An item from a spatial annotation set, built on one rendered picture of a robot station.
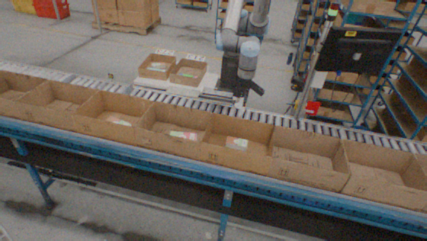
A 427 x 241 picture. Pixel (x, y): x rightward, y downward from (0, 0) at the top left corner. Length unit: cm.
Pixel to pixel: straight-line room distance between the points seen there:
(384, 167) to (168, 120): 138
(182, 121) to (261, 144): 54
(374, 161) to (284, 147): 53
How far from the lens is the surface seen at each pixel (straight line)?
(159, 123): 178
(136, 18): 602
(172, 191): 171
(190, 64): 280
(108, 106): 193
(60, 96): 215
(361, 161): 182
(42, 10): 740
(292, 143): 168
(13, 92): 241
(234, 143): 159
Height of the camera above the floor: 198
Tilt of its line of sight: 37 degrees down
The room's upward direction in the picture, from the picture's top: 6 degrees clockwise
